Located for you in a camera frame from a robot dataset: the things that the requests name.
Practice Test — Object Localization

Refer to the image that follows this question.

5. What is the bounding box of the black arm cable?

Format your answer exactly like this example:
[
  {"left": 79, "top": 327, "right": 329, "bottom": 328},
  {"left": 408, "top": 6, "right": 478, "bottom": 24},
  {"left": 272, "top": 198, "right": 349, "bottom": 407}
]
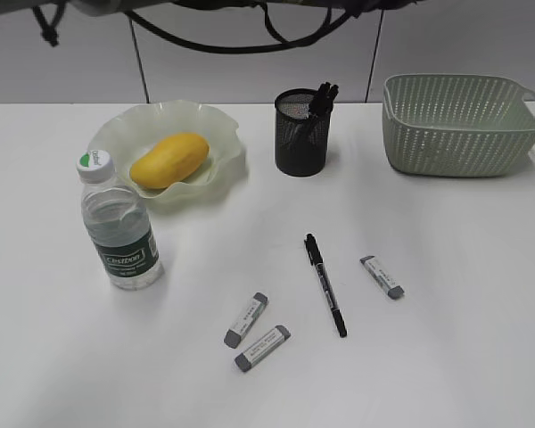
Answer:
[{"left": 30, "top": 0, "right": 384, "bottom": 54}]

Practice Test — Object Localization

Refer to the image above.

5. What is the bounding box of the black mesh pen holder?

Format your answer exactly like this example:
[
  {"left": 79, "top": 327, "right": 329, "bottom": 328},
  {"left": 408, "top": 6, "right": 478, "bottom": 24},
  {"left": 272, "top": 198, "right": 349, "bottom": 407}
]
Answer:
[{"left": 275, "top": 88, "right": 331, "bottom": 177}]

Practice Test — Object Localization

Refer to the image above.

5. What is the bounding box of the clear plastic water bottle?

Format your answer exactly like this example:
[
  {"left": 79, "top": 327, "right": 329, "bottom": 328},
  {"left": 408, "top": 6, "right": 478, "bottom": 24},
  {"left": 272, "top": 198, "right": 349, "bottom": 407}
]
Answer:
[{"left": 77, "top": 149, "right": 163, "bottom": 291}]

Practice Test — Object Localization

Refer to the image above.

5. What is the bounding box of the white grey eraser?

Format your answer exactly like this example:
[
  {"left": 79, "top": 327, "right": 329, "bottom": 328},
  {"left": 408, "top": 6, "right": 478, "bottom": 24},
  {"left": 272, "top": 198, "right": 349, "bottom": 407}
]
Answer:
[
  {"left": 224, "top": 292, "right": 268, "bottom": 349},
  {"left": 360, "top": 255, "right": 405, "bottom": 300},
  {"left": 235, "top": 325, "right": 291, "bottom": 373}
]

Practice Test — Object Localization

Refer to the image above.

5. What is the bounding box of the green woven plastic basket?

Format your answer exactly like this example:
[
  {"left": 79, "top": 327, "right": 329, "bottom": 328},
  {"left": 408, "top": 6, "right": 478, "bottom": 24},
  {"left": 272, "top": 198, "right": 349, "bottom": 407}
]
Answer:
[{"left": 383, "top": 74, "right": 535, "bottom": 177}]

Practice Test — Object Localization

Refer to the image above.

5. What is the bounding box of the yellow mango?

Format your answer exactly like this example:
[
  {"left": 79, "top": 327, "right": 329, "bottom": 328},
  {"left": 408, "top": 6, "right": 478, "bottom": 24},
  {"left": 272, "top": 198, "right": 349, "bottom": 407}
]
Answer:
[{"left": 129, "top": 133, "right": 210, "bottom": 190}]

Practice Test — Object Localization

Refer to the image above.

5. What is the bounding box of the pale green wavy plate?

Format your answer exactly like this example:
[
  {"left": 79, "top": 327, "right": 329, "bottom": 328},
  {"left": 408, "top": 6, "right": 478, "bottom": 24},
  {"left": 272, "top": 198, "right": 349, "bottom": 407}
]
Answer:
[{"left": 88, "top": 100, "right": 247, "bottom": 208}]

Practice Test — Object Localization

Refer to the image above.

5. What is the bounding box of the black marker pen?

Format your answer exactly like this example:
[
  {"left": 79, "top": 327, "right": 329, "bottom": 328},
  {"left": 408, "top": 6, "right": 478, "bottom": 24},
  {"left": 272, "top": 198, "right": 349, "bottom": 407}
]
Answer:
[
  {"left": 304, "top": 234, "right": 348, "bottom": 338},
  {"left": 309, "top": 82, "right": 339, "bottom": 117},
  {"left": 289, "top": 82, "right": 332, "bottom": 144}
]

